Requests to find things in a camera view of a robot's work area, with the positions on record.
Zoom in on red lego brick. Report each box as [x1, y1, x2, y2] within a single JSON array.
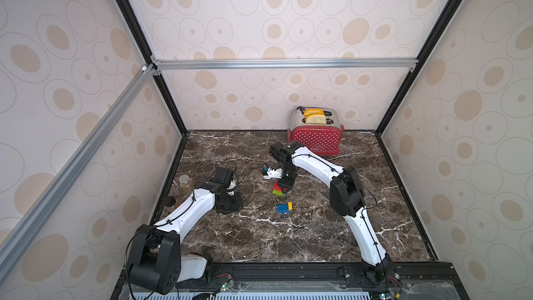
[[273, 183, 285, 193]]

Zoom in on lime green lego brick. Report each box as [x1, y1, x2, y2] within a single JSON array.
[[272, 190, 286, 197]]

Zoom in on blue lego brick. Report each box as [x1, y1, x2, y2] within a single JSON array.
[[277, 203, 292, 214]]

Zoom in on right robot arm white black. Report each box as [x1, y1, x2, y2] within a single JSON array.
[[262, 141, 393, 287]]

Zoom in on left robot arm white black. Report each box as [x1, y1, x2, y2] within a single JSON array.
[[125, 187, 242, 295]]

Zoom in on small jar with lid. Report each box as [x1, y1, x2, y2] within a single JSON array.
[[178, 174, 194, 194]]

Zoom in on red polka dot toaster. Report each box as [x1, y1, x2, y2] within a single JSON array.
[[287, 106, 344, 156]]

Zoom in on yellow toast slice front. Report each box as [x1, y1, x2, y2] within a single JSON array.
[[305, 114, 327, 125]]

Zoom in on yellow toast slice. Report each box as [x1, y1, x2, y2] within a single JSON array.
[[303, 108, 325, 118], [305, 114, 327, 125]]

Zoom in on yellow toast slice back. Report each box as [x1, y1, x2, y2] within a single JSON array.
[[303, 108, 325, 118]]

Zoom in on left diagonal aluminium bar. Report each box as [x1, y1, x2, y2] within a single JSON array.
[[1, 64, 155, 282]]

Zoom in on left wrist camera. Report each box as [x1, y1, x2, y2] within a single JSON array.
[[212, 167, 237, 192]]

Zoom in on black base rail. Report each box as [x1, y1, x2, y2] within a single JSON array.
[[112, 262, 469, 299]]

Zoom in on horizontal aluminium frame bar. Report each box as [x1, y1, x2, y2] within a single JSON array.
[[155, 58, 419, 70]]

